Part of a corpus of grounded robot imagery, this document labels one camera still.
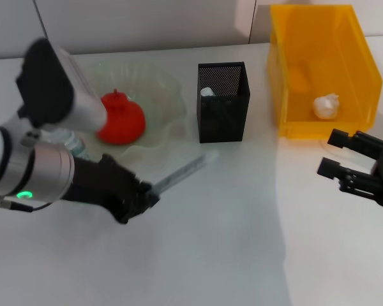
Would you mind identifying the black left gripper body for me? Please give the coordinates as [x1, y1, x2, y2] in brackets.
[63, 154, 140, 224]

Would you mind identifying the white paper ball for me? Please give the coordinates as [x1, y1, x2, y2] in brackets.
[312, 92, 341, 120]

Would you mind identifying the grey glitter marker pen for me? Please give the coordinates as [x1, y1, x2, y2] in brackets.
[151, 151, 220, 196]

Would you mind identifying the clear water bottle green label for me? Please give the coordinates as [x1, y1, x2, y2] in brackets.
[41, 127, 91, 161]

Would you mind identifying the red-orange fruit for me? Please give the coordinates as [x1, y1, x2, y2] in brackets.
[95, 89, 147, 146]

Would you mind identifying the pale green glass fruit plate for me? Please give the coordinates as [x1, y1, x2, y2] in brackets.
[66, 62, 188, 160]

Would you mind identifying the black mesh pen holder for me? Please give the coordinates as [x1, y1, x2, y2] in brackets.
[196, 61, 252, 144]

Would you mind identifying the yellow plastic bin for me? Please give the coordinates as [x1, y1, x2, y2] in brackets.
[267, 3, 383, 141]

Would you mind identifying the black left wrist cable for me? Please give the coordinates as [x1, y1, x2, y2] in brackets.
[0, 193, 54, 214]

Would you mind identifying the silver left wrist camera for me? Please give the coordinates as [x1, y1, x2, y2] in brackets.
[15, 37, 109, 135]

